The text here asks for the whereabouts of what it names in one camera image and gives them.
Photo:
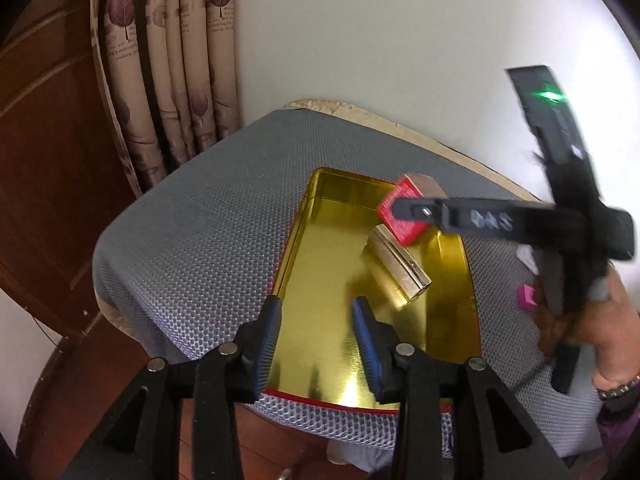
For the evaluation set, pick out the red small box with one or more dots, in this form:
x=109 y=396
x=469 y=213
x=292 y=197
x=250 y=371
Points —
x=398 y=218

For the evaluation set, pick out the right hand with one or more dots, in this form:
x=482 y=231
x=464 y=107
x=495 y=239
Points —
x=610 y=327

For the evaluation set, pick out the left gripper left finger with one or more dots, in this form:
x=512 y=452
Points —
x=138 y=437

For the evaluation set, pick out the pink small block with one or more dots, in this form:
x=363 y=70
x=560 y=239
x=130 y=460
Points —
x=526 y=298

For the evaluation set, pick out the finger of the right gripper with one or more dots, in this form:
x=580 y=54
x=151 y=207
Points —
x=539 y=226

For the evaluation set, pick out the gold rectangular box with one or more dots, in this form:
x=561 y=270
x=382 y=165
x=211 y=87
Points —
x=404 y=275

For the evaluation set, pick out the beige patterned curtain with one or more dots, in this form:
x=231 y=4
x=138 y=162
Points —
x=167 y=77

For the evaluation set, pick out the grey mesh mat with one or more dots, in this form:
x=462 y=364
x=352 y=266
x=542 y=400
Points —
x=192 y=259

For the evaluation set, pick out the brown wooden door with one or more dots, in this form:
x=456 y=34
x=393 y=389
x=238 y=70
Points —
x=62 y=183

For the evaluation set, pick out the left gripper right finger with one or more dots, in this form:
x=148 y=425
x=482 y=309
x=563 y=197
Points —
x=494 y=436

